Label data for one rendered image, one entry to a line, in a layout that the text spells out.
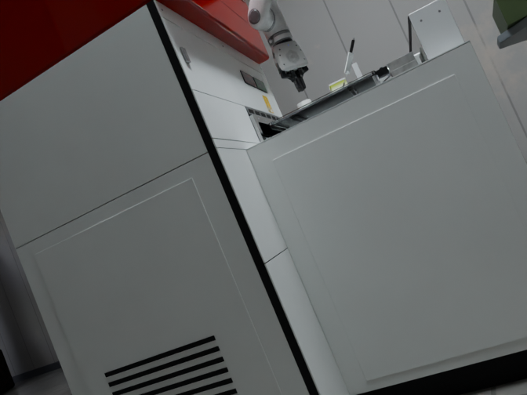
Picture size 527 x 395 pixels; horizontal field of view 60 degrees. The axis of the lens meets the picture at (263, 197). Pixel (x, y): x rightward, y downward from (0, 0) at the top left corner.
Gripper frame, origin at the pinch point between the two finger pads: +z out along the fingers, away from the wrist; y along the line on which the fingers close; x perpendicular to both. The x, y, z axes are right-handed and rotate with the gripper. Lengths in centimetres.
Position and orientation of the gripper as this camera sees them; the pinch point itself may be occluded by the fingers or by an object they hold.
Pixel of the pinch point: (299, 85)
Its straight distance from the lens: 161.2
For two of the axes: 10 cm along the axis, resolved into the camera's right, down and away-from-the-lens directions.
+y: 8.6, -3.4, 3.8
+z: 3.9, 9.2, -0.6
